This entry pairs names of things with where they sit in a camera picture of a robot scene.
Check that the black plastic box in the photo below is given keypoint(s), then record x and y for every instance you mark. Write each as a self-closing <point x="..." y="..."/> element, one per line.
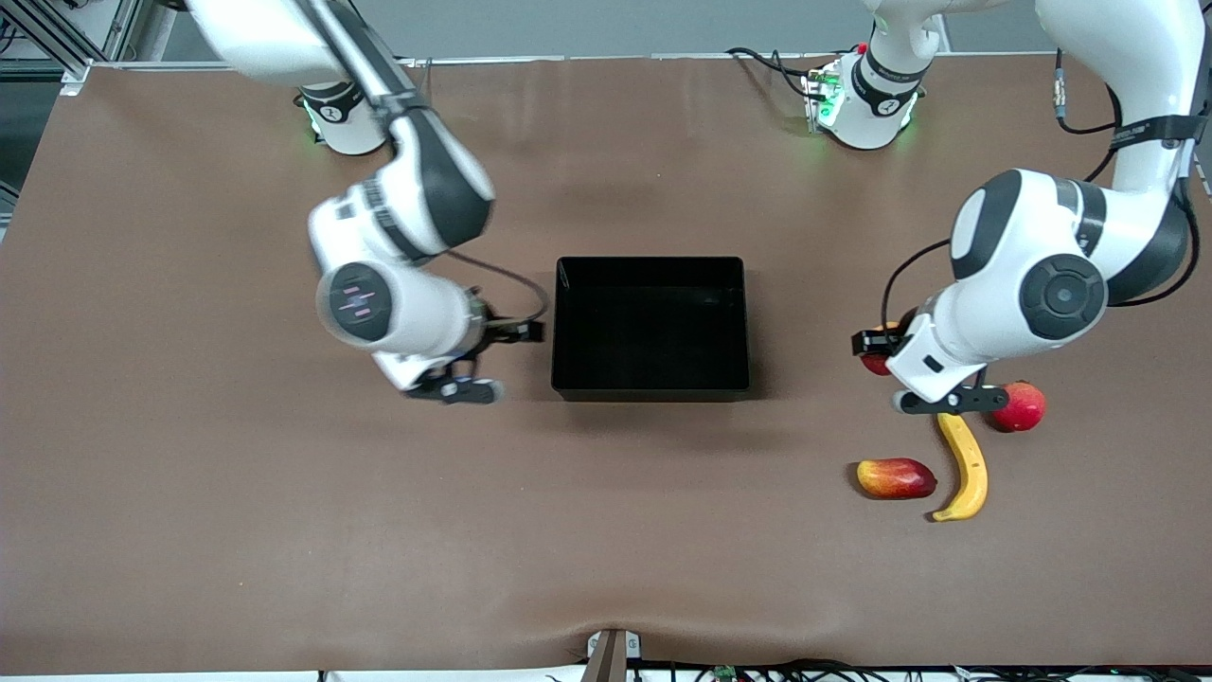
<point x="653" y="332"/>

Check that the grey metal table bracket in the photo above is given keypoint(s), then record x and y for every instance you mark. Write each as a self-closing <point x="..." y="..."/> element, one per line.
<point x="611" y="658"/>

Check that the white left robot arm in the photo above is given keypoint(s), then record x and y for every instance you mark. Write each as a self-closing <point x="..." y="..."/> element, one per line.
<point x="1060" y="294"/>

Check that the red yellow mango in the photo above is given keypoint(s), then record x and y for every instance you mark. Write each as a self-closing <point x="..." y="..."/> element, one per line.
<point x="895" y="479"/>

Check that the yellow banana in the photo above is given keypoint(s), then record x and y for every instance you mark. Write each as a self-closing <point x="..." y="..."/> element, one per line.
<point x="968" y="469"/>

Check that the brown table cover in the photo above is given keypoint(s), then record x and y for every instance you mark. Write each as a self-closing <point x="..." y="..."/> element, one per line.
<point x="568" y="530"/>

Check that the round red fruit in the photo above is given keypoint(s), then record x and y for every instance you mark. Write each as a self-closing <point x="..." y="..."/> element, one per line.
<point x="1028" y="407"/>

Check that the aluminium frame profile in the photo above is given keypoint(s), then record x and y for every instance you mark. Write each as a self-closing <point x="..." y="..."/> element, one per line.
<point x="123" y="24"/>

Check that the small red yellow apple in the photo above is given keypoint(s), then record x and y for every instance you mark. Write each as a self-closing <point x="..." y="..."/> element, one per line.
<point x="879" y="365"/>

